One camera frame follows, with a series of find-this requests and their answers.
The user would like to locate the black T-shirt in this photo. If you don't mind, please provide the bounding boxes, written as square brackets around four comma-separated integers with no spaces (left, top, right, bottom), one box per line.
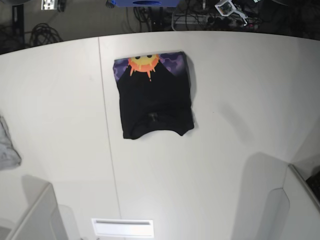
[113,51,195,140]

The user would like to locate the blue box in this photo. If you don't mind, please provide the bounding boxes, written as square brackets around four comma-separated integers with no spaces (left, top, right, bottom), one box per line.
[108,0,180,8]

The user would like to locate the grey cloth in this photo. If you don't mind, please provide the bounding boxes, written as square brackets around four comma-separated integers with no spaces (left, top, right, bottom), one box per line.
[0,116,22,171]

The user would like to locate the black keyboard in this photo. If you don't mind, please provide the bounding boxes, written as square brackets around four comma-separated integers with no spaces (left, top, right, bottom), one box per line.
[306,172,320,200]

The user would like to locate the coiled black cable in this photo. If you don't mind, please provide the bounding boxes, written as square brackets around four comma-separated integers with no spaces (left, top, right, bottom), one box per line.
[29,22,63,47]

